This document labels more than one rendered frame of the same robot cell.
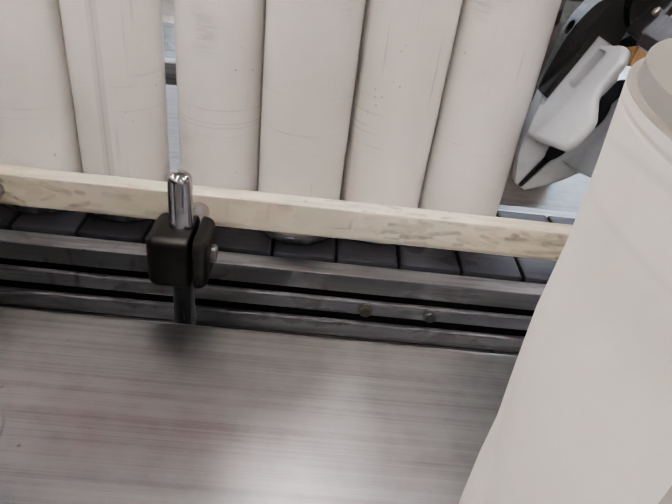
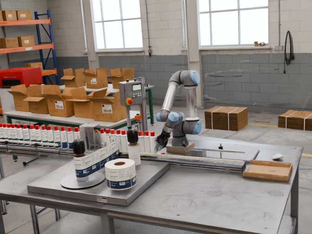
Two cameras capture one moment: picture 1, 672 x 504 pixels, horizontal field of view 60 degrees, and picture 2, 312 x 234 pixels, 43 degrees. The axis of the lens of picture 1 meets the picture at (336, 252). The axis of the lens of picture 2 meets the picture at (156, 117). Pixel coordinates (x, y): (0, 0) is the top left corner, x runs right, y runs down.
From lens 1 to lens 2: 291 cm
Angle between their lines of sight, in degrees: 34
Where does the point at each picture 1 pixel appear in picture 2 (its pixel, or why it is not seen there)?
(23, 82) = (124, 145)
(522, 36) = (152, 140)
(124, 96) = not seen: hidden behind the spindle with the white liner
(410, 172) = (148, 150)
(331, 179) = (142, 151)
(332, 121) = (141, 146)
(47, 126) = (125, 148)
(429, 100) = (148, 145)
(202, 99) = not seen: hidden behind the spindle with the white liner
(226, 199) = not seen: hidden behind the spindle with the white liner
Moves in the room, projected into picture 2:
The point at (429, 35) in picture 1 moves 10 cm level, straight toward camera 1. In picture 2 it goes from (146, 141) to (139, 145)
